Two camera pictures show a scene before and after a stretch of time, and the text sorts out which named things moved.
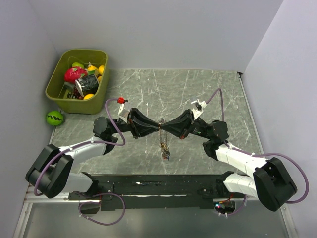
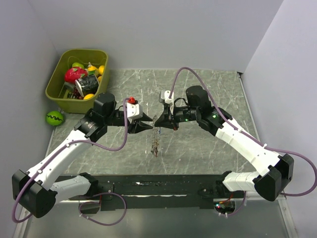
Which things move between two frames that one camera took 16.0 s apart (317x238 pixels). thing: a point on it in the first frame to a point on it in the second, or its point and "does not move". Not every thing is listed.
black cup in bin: x=87 y=84 does not move
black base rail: x=153 y=192 does not move
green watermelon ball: x=54 y=118 does not move
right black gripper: x=175 y=126 to x=165 y=120
